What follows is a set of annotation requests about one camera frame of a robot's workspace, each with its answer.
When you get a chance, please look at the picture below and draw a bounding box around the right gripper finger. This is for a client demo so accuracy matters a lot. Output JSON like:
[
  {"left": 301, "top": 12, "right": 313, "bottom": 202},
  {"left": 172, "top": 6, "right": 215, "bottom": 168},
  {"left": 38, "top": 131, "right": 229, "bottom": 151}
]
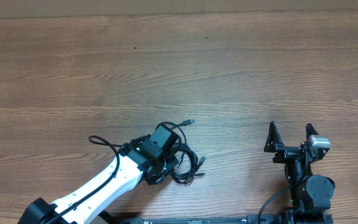
[
  {"left": 264, "top": 121, "right": 283, "bottom": 153},
  {"left": 305, "top": 123, "right": 318, "bottom": 139}
]

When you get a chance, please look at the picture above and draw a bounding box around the black USB cable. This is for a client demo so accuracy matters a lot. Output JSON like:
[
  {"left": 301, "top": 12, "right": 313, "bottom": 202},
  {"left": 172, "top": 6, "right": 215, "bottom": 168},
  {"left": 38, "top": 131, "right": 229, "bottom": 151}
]
[{"left": 155, "top": 118, "right": 206, "bottom": 185}]

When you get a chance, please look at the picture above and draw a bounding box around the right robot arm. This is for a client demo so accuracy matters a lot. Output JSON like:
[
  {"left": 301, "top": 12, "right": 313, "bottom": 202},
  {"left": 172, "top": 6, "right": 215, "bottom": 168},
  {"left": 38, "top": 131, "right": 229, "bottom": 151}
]
[{"left": 257, "top": 121, "right": 335, "bottom": 223}]

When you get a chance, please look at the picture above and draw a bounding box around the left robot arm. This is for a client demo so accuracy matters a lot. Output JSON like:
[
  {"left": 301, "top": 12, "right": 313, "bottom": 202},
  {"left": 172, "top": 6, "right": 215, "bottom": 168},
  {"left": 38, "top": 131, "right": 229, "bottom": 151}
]
[{"left": 19, "top": 139, "right": 178, "bottom": 224}]

